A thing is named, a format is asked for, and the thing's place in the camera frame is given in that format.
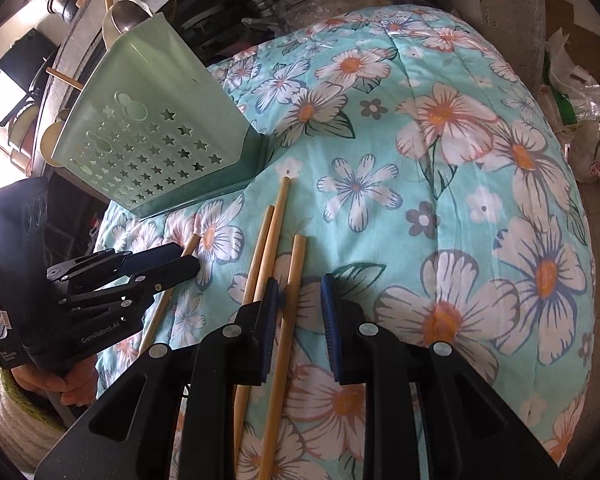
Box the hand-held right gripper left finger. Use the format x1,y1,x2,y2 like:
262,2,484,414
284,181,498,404
35,277,281,480

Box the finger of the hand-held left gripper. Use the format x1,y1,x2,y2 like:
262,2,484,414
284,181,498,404
47,241,182,285
57,255,202,312

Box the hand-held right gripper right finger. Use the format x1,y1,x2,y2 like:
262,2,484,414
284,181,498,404
320,274,561,480

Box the green plastic utensil holder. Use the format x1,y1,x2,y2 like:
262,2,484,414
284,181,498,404
50,14,271,220

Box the white plastic spoon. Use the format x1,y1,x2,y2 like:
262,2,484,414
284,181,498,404
101,0,157,46

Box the person's left hand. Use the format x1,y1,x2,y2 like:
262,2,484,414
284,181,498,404
17,363,99,407

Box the floral turquoise blanket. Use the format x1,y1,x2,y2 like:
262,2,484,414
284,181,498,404
92,4,597,480

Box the steel spoon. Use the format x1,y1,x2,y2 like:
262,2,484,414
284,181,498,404
111,1,154,36

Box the clear plastic bags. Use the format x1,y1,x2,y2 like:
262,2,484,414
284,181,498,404
544,25,600,186

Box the cardboard piece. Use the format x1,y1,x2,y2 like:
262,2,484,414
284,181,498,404
542,0,600,57

